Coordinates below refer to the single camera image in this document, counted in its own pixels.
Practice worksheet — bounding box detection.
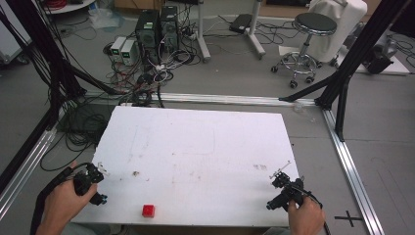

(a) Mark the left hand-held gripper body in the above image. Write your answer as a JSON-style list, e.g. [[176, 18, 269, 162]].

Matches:
[[72, 162, 109, 207]]

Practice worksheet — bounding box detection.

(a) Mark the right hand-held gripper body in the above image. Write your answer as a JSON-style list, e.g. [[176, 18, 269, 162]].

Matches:
[[265, 171, 315, 212]]

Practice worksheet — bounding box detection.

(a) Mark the red block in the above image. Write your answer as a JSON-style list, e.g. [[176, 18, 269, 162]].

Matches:
[[142, 204, 157, 218]]

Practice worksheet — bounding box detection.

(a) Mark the person's right hand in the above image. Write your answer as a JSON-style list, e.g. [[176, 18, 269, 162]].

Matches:
[[286, 197, 327, 235]]

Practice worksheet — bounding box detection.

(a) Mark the person's left hand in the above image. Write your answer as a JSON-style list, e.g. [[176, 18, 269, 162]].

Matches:
[[42, 160, 99, 227]]

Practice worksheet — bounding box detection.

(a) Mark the black upright strut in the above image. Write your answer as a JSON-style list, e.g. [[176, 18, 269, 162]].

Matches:
[[335, 75, 350, 143]]

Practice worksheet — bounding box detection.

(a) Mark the white power supply box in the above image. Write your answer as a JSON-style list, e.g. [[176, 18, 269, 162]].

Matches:
[[110, 35, 127, 63], [120, 39, 138, 67]]

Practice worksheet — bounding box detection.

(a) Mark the white desk leg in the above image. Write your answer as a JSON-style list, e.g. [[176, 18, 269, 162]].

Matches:
[[247, 0, 267, 61], [195, 0, 212, 64]]

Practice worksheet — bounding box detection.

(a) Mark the large black computer tower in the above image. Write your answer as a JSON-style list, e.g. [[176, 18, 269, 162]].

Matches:
[[134, 9, 161, 66]]

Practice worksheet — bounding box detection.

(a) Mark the clear plastic bag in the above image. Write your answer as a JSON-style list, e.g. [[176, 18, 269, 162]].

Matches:
[[87, 7, 125, 31]]

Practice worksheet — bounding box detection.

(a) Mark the black device on mat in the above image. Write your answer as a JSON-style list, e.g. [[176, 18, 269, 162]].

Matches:
[[364, 34, 398, 75]]

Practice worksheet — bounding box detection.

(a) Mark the black round chrome stool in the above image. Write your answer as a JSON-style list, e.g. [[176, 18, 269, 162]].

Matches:
[[270, 12, 339, 90]]

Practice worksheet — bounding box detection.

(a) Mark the flat black box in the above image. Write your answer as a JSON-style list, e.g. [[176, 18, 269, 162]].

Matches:
[[228, 13, 254, 34]]

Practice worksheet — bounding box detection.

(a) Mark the slim black computer tower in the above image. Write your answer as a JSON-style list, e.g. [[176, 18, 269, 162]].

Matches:
[[159, 5, 180, 55]]

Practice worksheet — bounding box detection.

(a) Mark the white floor mat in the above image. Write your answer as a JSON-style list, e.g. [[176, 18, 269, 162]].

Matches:
[[335, 48, 411, 76]]

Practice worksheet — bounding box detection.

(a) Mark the round white table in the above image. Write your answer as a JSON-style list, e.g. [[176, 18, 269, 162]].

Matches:
[[44, 0, 97, 15]]

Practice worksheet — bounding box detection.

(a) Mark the white cloth cover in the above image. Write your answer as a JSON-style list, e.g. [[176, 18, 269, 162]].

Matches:
[[307, 0, 369, 64]]

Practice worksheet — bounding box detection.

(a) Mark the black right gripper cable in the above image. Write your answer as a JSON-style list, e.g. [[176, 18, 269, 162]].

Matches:
[[301, 187, 332, 235]]

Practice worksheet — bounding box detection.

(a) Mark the black cable bundle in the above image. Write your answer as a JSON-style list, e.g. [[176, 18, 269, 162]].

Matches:
[[39, 102, 111, 172]]

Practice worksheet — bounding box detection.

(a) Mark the black sleeved left gripper cable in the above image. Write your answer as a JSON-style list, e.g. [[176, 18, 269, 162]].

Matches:
[[29, 162, 90, 235]]

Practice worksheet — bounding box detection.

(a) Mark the aluminium floor rail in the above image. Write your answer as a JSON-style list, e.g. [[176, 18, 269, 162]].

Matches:
[[0, 127, 59, 220], [320, 108, 387, 235], [82, 90, 318, 109]]

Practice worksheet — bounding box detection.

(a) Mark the black frame post with cables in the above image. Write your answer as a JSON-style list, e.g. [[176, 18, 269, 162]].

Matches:
[[0, 0, 125, 99]]

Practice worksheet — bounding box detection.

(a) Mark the black frame post with brace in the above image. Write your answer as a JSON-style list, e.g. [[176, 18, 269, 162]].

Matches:
[[278, 0, 413, 111]]

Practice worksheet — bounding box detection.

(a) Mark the red cable coil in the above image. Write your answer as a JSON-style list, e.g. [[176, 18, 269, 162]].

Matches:
[[45, 0, 69, 11]]

